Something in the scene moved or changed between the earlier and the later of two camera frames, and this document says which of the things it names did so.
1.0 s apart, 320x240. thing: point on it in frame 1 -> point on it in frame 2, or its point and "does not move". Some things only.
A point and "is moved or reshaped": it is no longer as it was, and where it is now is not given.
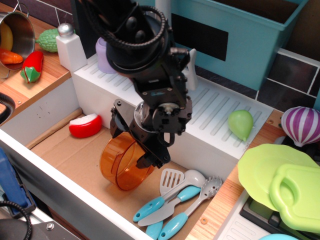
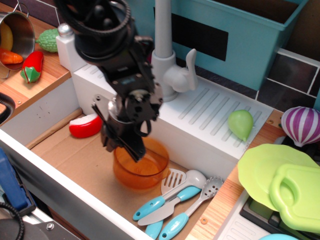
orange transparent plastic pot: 118,159 is moved or reshaped
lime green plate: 257,164 does not move
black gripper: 123,119 -> 129,116
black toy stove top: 271,220 does not move
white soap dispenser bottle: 72,55 does not move
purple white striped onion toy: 301,125 does not move
